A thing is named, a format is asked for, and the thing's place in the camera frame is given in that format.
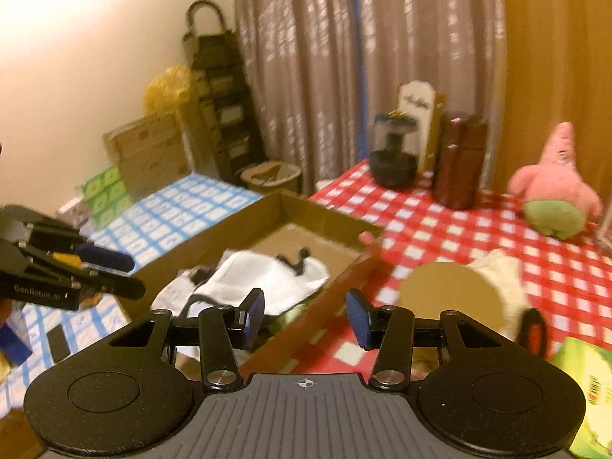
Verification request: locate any yellow plastic bag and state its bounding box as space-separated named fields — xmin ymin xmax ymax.
xmin=145 ymin=64 xmax=194 ymax=125

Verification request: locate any green tissue packet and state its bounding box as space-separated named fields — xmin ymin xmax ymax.
xmin=550 ymin=337 xmax=612 ymax=459

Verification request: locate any dark glass jar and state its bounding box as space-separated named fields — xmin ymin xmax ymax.
xmin=370 ymin=112 xmax=419 ymax=189

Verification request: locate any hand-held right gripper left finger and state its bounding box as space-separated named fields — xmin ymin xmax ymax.
xmin=107 ymin=288 xmax=266 ymax=391

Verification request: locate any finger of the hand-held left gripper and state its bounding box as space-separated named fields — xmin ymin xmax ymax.
xmin=29 ymin=259 xmax=146 ymax=299
xmin=28 ymin=231 xmax=137 ymax=272

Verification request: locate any folding step ladder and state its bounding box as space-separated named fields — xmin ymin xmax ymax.
xmin=182 ymin=0 xmax=269 ymax=185

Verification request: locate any black cord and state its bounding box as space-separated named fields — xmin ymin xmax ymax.
xmin=277 ymin=247 xmax=311 ymax=275

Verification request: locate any blue small box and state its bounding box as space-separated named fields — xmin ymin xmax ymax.
xmin=0 ymin=322 xmax=32 ymax=366

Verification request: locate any blue white patterned blanket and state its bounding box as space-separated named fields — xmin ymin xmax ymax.
xmin=0 ymin=172 xmax=264 ymax=417

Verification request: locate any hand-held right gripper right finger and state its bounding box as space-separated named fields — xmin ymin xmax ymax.
xmin=345 ymin=288 xmax=508 ymax=390

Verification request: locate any round waste basket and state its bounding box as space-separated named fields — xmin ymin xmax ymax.
xmin=239 ymin=161 xmax=303 ymax=197

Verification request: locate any wooden wardrobe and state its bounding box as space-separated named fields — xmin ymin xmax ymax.
xmin=497 ymin=0 xmax=612 ymax=192

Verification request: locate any black phone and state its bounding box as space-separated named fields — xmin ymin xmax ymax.
xmin=47 ymin=327 xmax=72 ymax=361

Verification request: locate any pink starfish plush toy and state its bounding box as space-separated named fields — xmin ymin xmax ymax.
xmin=508 ymin=122 xmax=604 ymax=241

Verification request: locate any cardboard box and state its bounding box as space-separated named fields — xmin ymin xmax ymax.
xmin=129 ymin=190 xmax=386 ymax=374

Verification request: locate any grey brown curtain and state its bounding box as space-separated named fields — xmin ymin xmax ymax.
xmin=232 ymin=0 xmax=508 ymax=192

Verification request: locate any brown leather container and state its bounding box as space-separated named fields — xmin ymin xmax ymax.
xmin=433 ymin=114 xmax=489 ymax=210

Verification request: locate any red checkered tablecloth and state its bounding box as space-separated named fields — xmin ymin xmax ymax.
xmin=239 ymin=158 xmax=612 ymax=393

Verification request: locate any flat cardboard carton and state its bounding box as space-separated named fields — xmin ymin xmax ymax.
xmin=103 ymin=112 xmax=192 ymax=202

